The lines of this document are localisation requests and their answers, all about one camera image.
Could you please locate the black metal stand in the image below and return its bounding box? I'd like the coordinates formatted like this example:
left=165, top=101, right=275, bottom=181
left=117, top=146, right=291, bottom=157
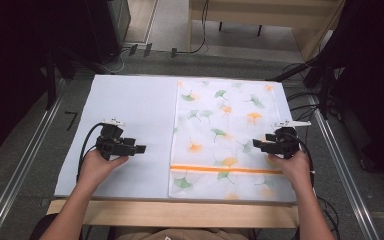
left=44, top=49, right=58, bottom=111

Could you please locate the metal floor rail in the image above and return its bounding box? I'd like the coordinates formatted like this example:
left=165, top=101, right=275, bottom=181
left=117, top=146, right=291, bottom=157
left=0, top=79, right=68, bottom=240
left=308, top=94, right=381, bottom=240

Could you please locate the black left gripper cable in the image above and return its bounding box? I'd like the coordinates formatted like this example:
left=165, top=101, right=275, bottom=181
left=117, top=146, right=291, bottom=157
left=75, top=122, right=108, bottom=183

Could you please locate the light wooden bench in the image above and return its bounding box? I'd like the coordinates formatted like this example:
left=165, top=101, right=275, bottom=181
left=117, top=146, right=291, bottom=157
left=187, top=0, right=347, bottom=62

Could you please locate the black floor cable bundle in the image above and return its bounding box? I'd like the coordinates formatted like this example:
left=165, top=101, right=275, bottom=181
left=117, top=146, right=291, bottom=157
left=281, top=62, right=323, bottom=125

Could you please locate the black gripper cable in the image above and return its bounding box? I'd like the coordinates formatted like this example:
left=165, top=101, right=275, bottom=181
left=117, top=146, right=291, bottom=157
left=75, top=122, right=108, bottom=183
left=289, top=132, right=315, bottom=174

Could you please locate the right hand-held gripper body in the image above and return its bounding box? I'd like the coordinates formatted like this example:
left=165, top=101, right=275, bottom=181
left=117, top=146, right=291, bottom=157
left=267, top=119, right=313, bottom=160

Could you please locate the wooden table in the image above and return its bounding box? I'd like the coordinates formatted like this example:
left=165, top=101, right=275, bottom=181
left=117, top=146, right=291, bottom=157
left=46, top=198, right=300, bottom=230

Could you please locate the person's left hand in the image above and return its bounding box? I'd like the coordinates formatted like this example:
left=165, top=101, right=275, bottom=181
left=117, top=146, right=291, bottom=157
left=76, top=148, right=130, bottom=192

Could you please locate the white table board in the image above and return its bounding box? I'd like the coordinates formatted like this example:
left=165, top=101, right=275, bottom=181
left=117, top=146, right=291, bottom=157
left=53, top=73, right=298, bottom=204

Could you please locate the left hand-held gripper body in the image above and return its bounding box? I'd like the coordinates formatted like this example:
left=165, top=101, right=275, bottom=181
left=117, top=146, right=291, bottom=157
left=94, top=118, right=130, bottom=161

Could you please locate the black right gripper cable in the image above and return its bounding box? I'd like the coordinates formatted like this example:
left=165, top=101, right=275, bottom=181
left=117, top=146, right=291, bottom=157
left=289, top=132, right=315, bottom=174

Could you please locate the black cable with plug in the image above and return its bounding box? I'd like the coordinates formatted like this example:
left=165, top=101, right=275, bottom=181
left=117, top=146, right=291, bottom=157
left=170, top=0, right=211, bottom=59

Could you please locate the white floor cable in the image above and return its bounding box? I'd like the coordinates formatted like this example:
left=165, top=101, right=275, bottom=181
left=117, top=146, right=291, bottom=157
left=99, top=49, right=128, bottom=75

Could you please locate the leaf print mesh laundry bag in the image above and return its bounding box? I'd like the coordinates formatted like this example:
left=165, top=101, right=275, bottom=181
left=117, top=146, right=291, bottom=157
left=167, top=79, right=293, bottom=201

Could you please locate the black curtain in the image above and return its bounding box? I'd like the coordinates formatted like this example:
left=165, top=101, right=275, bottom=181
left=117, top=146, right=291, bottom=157
left=308, top=0, right=384, bottom=189
left=0, top=0, right=93, bottom=163

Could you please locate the black cabinet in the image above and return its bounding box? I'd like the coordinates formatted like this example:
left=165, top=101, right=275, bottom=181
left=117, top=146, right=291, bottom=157
left=85, top=0, right=132, bottom=65

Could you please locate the person's right hand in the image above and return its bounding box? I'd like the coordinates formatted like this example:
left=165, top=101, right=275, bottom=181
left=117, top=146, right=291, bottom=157
left=267, top=149, right=315, bottom=195

